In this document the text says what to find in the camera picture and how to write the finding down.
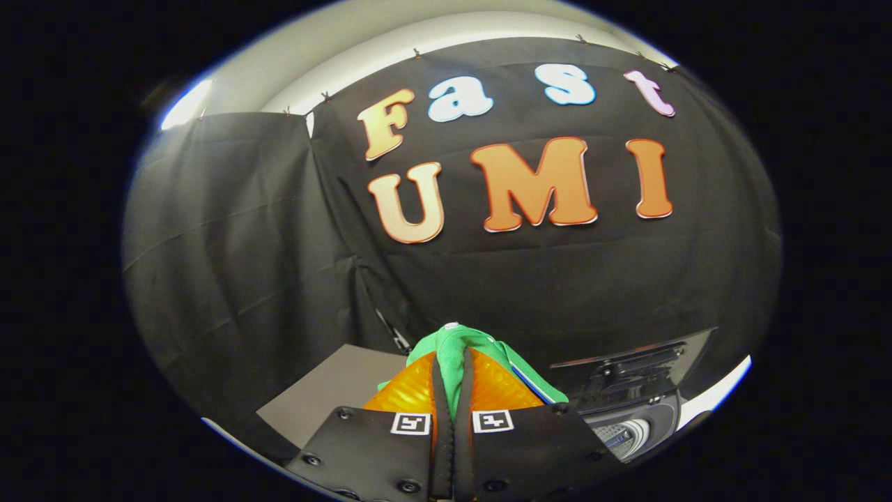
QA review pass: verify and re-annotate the black backdrop cloth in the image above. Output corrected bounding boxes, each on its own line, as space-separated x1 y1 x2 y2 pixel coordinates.
122 36 783 447

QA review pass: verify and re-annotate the white flat board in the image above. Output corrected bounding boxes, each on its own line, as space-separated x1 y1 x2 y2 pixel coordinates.
679 356 752 429

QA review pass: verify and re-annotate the dark transparent washing machine lid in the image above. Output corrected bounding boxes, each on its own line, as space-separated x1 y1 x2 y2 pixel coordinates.
551 328 718 413

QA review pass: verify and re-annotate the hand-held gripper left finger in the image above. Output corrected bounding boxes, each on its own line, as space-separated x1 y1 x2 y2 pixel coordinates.
286 352 455 502

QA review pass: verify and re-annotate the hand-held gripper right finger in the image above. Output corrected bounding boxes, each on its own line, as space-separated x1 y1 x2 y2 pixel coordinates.
453 347 624 502

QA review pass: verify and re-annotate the green polo shirt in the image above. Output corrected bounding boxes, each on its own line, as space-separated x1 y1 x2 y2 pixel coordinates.
378 322 569 423

